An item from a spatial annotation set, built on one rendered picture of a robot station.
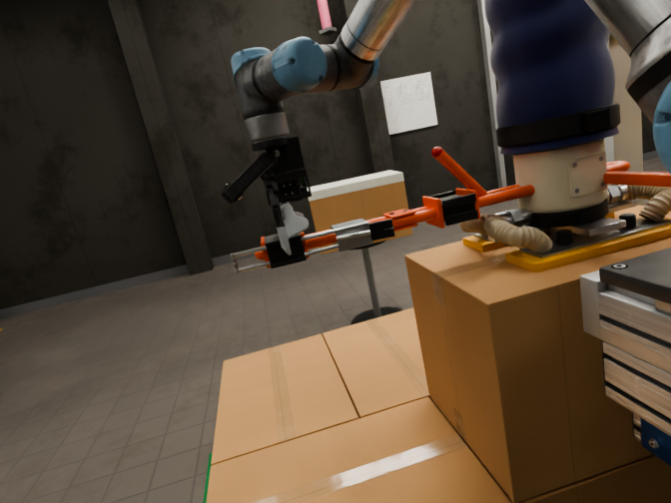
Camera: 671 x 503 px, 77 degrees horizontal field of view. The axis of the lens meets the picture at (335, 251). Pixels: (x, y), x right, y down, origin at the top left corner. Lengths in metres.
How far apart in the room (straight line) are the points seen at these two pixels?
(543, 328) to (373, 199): 1.96
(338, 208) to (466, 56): 4.77
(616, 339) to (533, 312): 0.14
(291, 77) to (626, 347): 0.60
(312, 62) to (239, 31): 5.61
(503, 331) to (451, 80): 6.24
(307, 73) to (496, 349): 0.54
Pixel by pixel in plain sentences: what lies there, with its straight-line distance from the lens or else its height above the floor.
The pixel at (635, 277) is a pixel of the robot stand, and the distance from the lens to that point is 0.57.
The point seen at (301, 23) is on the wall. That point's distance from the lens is 6.40.
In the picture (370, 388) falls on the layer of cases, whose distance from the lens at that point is 1.31.
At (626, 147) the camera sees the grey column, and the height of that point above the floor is 0.97.
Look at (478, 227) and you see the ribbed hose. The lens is 0.96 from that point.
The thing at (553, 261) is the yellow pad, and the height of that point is 0.96.
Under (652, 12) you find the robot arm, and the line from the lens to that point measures 0.42.
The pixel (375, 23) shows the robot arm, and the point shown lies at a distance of 0.74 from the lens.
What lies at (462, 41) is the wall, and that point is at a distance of 7.06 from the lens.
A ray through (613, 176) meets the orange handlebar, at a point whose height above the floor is 1.08.
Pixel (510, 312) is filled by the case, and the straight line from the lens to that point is 0.76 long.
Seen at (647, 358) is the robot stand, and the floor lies 0.91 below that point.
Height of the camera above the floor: 1.24
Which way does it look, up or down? 13 degrees down
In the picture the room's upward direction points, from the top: 12 degrees counter-clockwise
